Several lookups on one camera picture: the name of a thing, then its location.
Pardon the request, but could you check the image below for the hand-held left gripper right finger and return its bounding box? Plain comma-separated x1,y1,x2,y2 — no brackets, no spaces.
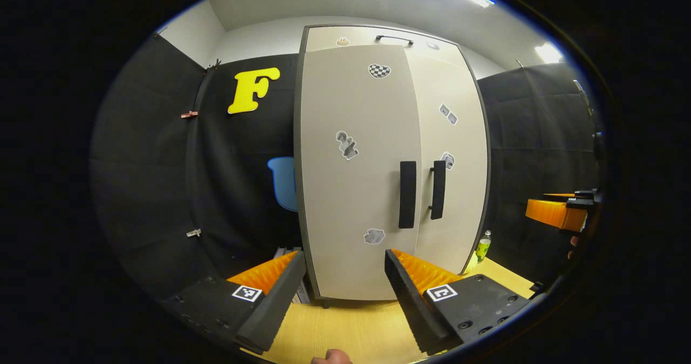
384,249,532,355

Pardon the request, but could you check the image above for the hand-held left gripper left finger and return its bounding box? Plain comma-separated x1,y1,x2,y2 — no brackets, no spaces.
162,251,307,355

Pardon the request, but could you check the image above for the white cabinet door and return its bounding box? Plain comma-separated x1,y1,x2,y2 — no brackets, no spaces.
300,44,423,301
405,45,489,275

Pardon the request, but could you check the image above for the white shoe cabinet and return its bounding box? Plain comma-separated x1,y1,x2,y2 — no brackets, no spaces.
293,24,492,306

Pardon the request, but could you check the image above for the beige cabinet drawer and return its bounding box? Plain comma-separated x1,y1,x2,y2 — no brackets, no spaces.
305,26,459,51

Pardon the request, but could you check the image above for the green plastic bottle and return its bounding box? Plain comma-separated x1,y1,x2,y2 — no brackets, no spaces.
475,230,492,264

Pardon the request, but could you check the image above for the small ceiling light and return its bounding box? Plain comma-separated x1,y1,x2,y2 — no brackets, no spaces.
534,42,564,64

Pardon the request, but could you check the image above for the black left door handle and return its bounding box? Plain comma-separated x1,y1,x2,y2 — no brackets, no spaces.
398,161,417,230

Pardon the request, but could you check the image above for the black door handle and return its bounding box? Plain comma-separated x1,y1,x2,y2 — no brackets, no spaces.
428,160,447,220
398,161,417,230

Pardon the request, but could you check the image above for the black right door handle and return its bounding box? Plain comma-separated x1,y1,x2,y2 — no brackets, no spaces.
428,160,447,220

